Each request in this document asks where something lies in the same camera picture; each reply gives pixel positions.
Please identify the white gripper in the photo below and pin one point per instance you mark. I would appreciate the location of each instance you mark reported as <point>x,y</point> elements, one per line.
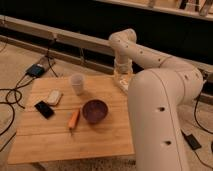
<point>123,71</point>

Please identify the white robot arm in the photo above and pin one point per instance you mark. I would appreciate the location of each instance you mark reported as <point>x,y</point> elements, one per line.
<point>154,95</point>

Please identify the dark purple ceramic bowl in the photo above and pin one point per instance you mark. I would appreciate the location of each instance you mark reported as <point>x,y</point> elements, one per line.
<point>94,111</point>

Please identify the translucent plastic cup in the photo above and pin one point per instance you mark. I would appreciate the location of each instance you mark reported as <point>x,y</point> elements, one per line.
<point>77,83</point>

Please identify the wooden table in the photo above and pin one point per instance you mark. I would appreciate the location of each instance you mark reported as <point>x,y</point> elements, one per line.
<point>40,140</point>

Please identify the black power adapter box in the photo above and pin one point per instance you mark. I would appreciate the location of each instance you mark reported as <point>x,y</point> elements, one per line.
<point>35,71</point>

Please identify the black smartphone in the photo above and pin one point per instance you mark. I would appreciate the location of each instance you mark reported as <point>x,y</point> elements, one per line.
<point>44,109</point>

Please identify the black power brick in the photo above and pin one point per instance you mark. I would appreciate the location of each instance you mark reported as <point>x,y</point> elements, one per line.
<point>192,141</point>

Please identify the orange handled screwdriver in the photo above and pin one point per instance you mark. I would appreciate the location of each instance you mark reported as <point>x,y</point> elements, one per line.
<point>74,119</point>

